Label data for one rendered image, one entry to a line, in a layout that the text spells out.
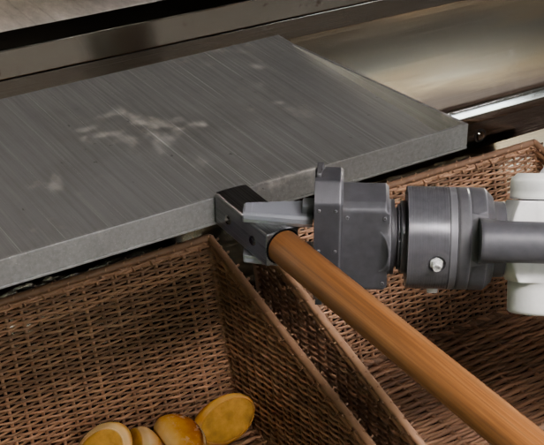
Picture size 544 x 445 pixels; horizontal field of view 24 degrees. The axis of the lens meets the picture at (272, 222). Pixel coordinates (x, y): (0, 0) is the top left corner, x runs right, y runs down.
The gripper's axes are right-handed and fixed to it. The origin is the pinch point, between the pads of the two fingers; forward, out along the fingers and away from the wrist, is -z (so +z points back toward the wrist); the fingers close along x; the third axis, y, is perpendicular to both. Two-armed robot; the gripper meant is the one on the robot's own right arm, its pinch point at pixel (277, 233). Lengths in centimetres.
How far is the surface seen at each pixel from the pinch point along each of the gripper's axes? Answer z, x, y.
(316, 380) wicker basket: 3, -44, -38
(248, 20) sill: -8, -7, -68
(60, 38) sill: -30, -4, -53
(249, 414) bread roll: -7, -59, -49
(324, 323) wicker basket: 3, -42, -48
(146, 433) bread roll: -21, -56, -41
